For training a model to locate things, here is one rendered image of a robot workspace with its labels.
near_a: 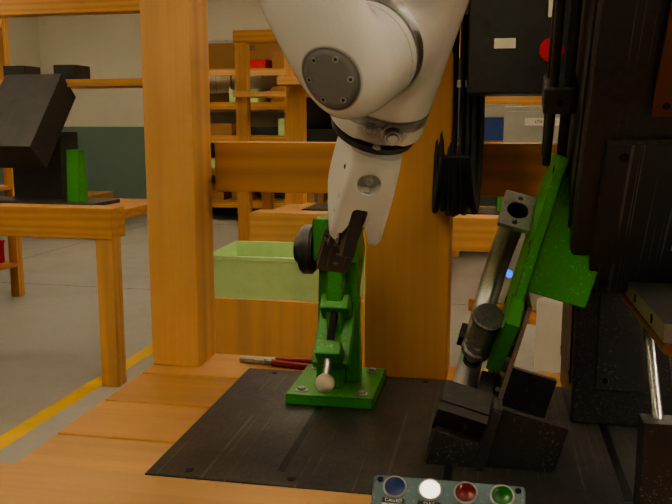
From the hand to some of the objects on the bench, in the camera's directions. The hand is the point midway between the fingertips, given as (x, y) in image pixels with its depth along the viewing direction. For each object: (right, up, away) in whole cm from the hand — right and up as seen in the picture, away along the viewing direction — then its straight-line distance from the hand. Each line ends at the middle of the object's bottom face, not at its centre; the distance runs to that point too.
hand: (336, 252), depth 80 cm
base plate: (+35, -26, +25) cm, 51 cm away
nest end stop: (+15, -24, +18) cm, 33 cm away
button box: (+11, -32, 0) cm, 34 cm away
